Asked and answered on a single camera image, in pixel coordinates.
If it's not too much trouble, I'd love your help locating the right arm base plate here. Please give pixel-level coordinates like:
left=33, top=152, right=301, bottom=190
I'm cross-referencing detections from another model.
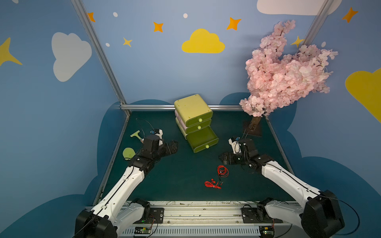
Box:
left=241, top=206, right=267, bottom=224

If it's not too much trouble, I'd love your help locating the aluminium rail front frame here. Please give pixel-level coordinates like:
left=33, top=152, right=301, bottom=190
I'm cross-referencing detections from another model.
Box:
left=118, top=201, right=308, bottom=238

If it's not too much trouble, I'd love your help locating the red earphones lower bundle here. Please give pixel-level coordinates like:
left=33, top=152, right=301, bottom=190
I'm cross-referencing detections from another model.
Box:
left=204, top=179, right=221, bottom=189

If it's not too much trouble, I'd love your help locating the pink blossom artificial tree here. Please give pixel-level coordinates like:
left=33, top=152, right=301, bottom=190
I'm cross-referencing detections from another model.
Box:
left=239, top=20, right=338, bottom=134

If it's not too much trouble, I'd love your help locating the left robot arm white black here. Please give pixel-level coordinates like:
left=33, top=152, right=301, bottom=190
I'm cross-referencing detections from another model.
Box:
left=74, top=135, right=179, bottom=238

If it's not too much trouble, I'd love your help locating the red earphones coil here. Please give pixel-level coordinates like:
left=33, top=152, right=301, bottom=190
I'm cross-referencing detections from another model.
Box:
left=217, top=165, right=229, bottom=178

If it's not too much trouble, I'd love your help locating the green drawer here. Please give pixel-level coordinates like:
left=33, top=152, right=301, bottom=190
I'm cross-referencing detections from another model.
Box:
left=185, top=119, right=212, bottom=134
left=185, top=110, right=213, bottom=126
left=186, top=126, right=219, bottom=153

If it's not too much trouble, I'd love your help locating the green circuit board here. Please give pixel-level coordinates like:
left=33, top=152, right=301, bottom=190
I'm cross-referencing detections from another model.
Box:
left=259, top=226, right=274, bottom=238
left=134, top=227, right=152, bottom=236

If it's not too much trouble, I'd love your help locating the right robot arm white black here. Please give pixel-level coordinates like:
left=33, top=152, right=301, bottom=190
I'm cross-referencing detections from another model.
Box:
left=219, top=138, right=345, bottom=238

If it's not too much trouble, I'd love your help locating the right green circuit board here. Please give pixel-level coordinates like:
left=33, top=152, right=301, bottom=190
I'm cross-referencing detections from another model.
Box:
left=259, top=226, right=274, bottom=238

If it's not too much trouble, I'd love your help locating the green three-drawer cabinet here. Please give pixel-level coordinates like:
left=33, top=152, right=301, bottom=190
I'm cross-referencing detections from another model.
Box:
left=174, top=94, right=219, bottom=153

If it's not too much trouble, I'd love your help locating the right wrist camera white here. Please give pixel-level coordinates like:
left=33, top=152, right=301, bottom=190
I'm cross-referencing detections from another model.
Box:
left=228, top=137, right=241, bottom=154

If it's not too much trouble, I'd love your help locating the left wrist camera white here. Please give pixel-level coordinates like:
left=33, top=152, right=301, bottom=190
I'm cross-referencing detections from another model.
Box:
left=150, top=129, right=163, bottom=146

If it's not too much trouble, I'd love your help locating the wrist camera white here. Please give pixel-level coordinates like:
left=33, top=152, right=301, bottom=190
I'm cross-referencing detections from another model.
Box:
left=228, top=137, right=241, bottom=154
left=150, top=129, right=163, bottom=146

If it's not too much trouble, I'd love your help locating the green round paddle wooden handle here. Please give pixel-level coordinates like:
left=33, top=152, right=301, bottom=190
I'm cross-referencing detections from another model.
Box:
left=122, top=147, right=136, bottom=161

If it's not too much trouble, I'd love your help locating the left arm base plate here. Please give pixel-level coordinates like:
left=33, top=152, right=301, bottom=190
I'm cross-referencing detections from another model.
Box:
left=138, top=208, right=165, bottom=224

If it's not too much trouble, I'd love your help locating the left green circuit board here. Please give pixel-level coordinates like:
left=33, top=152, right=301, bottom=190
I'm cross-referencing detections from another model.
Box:
left=134, top=227, right=152, bottom=236

